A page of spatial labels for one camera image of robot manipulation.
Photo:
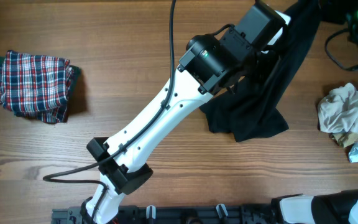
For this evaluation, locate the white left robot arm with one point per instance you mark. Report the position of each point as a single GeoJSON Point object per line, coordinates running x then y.
{"type": "Point", "coordinates": [211, 63]}

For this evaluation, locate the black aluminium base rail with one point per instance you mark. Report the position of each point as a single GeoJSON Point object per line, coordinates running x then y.
{"type": "Point", "coordinates": [244, 214]}

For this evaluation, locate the black t-shirt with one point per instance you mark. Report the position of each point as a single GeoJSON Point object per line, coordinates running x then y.
{"type": "Point", "coordinates": [251, 112]}

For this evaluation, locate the tan crumpled cloth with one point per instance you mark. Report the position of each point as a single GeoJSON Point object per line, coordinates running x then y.
{"type": "Point", "coordinates": [345, 139]}

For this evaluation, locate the white crumpled cloth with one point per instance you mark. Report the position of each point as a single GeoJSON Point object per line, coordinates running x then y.
{"type": "Point", "coordinates": [338, 111]}

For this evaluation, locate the plaid folded shirt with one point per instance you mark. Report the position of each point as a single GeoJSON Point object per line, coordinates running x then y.
{"type": "Point", "coordinates": [36, 86]}

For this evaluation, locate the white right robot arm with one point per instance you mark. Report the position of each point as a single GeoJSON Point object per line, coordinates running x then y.
{"type": "Point", "coordinates": [341, 207]}

